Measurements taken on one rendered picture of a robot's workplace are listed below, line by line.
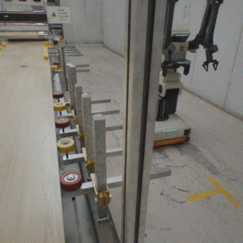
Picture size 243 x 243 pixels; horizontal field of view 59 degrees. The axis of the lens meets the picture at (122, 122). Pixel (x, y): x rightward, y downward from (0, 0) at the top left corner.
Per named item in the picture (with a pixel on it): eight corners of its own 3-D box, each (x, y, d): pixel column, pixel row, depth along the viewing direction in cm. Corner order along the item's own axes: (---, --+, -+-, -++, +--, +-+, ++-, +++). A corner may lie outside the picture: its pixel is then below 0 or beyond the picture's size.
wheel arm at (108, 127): (129, 126, 139) (129, 121, 137) (131, 129, 136) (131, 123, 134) (60, 136, 126) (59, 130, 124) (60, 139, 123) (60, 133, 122)
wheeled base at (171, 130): (126, 125, 308) (126, 108, 297) (165, 119, 325) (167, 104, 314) (143, 150, 250) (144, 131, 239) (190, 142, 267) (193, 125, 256)
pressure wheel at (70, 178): (86, 204, 81) (83, 180, 76) (64, 210, 78) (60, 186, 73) (81, 189, 87) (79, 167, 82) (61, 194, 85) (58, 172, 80)
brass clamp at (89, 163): (93, 154, 113) (92, 145, 110) (98, 169, 101) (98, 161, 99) (81, 155, 111) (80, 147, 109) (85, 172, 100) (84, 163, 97)
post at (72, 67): (80, 132, 153) (75, 64, 132) (81, 134, 150) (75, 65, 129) (75, 133, 152) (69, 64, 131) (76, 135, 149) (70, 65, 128)
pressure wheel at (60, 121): (60, 142, 120) (58, 123, 115) (54, 136, 126) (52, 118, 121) (73, 137, 125) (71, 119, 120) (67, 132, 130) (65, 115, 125)
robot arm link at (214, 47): (210, 42, 205) (202, 43, 202) (219, 38, 193) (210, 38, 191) (211, 55, 205) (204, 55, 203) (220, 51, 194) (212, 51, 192)
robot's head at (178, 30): (163, 33, 218) (168, 21, 204) (181, 32, 223) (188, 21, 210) (166, 44, 213) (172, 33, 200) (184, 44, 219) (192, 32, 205)
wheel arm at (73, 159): (144, 148, 118) (144, 142, 116) (147, 152, 115) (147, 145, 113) (63, 162, 106) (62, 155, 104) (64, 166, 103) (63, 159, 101)
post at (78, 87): (86, 157, 134) (81, 82, 112) (87, 160, 131) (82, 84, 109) (81, 158, 133) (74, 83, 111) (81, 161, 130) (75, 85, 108)
